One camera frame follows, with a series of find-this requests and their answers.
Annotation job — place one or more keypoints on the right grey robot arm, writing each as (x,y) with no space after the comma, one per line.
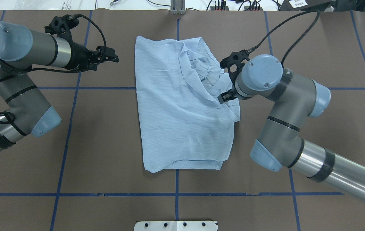
(295,98)

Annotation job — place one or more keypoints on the grey aluminium frame post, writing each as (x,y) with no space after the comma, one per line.
(177,7)

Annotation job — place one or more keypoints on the black power strip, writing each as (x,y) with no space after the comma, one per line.
(241,5)

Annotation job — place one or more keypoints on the black box with label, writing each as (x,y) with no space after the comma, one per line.
(306,5)

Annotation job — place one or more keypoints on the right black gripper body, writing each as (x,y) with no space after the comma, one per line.
(224,97)

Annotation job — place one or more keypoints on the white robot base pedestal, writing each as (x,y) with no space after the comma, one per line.
(201,225)

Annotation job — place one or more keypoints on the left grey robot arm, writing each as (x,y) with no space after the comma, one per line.
(23,50)

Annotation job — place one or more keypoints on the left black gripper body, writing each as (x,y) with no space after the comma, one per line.
(79,57)

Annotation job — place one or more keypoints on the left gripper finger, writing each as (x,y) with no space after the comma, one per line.
(105,51)
(104,58)

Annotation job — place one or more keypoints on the light blue button shirt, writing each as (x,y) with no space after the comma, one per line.
(182,123)

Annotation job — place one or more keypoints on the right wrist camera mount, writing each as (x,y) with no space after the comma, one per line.
(235,58)

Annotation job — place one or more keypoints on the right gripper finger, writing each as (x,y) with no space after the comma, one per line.
(222,98)

